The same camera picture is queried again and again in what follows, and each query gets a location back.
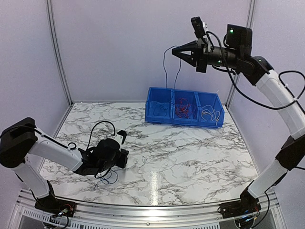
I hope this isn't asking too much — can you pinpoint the red cable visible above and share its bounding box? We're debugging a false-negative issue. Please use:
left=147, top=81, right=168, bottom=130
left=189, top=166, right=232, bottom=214
left=175, top=97, right=193, bottom=120

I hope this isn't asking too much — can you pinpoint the aluminium front rail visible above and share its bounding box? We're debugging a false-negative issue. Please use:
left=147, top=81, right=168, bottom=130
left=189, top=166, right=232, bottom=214
left=9, top=188, right=286, bottom=229

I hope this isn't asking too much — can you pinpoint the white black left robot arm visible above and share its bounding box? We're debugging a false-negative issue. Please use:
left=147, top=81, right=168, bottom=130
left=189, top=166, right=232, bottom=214
left=0, top=117, right=129, bottom=212

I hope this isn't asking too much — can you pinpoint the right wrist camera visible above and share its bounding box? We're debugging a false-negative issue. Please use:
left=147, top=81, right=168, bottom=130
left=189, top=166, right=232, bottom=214
left=191, top=17, right=209, bottom=44

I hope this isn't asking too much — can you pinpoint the blue plastic bin left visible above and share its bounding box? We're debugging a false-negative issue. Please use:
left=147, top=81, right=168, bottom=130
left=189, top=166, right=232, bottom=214
left=145, top=87, right=173, bottom=124

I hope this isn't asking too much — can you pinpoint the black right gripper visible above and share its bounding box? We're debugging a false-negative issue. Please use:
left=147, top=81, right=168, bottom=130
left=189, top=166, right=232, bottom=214
left=173, top=38, right=242, bottom=72

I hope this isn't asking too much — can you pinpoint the yellow cable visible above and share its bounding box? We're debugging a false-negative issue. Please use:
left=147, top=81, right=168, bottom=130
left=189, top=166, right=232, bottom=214
left=202, top=104, right=221, bottom=125
left=201, top=103, right=221, bottom=126

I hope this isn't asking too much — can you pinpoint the aluminium frame post left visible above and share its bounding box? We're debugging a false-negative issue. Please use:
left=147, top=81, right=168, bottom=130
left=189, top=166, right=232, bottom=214
left=46, top=0, right=74, bottom=106

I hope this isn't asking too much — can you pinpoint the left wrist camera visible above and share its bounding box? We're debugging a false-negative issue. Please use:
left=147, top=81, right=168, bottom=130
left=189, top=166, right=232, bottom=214
left=114, top=130, right=127, bottom=145

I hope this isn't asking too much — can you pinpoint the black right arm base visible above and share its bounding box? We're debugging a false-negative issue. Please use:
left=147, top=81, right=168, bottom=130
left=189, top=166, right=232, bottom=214
left=217, top=188, right=261, bottom=219

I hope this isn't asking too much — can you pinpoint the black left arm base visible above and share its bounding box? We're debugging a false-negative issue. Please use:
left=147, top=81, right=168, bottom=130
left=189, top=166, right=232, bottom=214
left=32, top=181, right=76, bottom=217

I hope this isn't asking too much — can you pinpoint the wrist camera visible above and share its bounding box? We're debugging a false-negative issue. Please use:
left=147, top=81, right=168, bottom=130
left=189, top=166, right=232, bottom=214
left=191, top=17, right=209, bottom=44
left=114, top=130, right=127, bottom=145

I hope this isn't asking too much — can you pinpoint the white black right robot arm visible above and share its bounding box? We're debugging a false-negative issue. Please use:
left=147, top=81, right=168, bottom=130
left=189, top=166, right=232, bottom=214
left=172, top=17, right=305, bottom=214

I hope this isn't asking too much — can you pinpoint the blue plastic bin right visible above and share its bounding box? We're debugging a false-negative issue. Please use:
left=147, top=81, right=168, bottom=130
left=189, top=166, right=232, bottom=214
left=195, top=92, right=224, bottom=128

